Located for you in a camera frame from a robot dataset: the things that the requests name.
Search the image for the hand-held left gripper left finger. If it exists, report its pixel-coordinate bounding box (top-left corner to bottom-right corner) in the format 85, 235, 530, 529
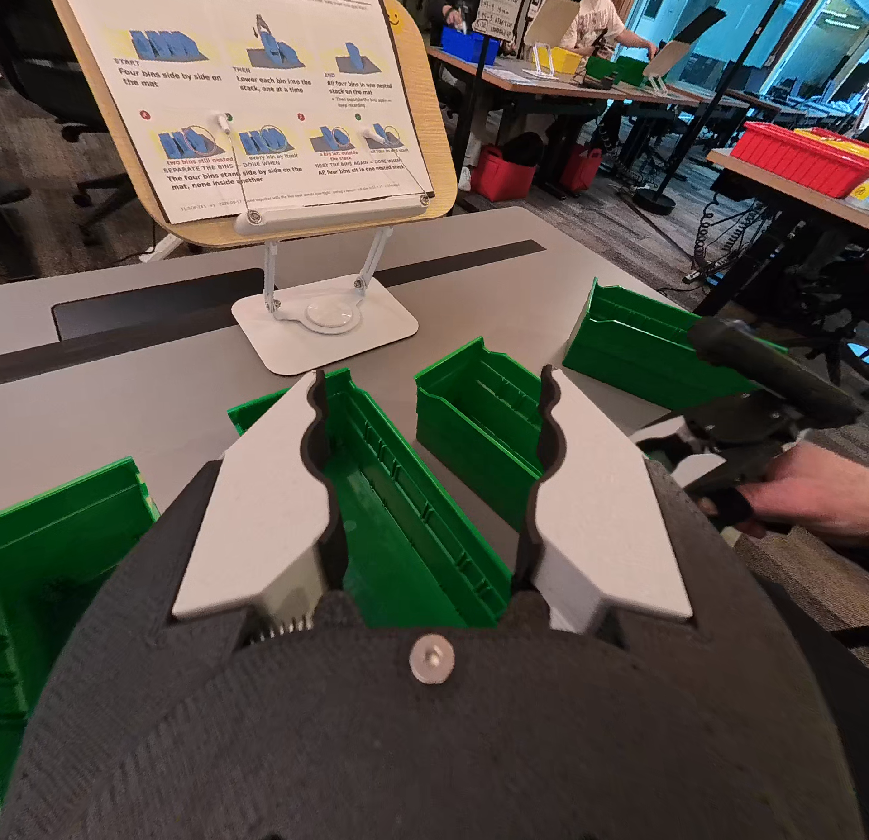
172, 370, 350, 637

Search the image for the black pole floor stand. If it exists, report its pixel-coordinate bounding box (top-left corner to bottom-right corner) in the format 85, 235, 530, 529
631, 0, 805, 215

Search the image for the red plastic bin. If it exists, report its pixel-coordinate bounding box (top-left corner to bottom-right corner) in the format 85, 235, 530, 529
730, 122, 869, 199

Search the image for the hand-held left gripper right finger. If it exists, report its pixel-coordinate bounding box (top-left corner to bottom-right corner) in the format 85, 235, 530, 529
509, 365, 695, 636

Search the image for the wooden side table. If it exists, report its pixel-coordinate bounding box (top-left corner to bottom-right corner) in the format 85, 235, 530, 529
706, 149, 869, 230

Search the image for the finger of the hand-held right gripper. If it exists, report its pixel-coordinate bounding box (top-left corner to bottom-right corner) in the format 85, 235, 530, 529
668, 453, 729, 489
631, 416, 700, 451

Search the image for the printed instruction sheet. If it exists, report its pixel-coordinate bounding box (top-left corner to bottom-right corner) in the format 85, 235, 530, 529
53, 0, 435, 225

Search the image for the red bag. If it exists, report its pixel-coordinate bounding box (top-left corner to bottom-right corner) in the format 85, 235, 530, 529
470, 147, 537, 203
560, 144, 604, 193

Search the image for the green plastic bin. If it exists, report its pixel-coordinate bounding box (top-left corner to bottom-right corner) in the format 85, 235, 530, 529
562, 277, 788, 413
0, 456, 160, 800
415, 338, 544, 532
227, 368, 513, 629

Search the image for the person's right hand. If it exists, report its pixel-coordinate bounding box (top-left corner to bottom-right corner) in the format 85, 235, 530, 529
733, 443, 869, 549

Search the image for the row of green bins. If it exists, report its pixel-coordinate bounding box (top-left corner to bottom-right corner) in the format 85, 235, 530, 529
585, 54, 656, 88

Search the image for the handwritten whiteboard sign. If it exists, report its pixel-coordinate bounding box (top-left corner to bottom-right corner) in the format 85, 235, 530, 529
473, 0, 537, 40

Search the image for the coiled black cable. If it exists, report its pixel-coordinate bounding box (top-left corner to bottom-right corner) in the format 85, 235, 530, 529
692, 199, 754, 281

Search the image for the black office chair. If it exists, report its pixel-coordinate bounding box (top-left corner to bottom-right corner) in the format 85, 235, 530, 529
0, 12, 140, 247

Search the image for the blue plastic bin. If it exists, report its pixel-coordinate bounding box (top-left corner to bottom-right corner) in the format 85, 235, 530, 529
441, 26, 501, 66

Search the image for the long wooden desk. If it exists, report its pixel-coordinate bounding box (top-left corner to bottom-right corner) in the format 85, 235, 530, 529
426, 45, 748, 108

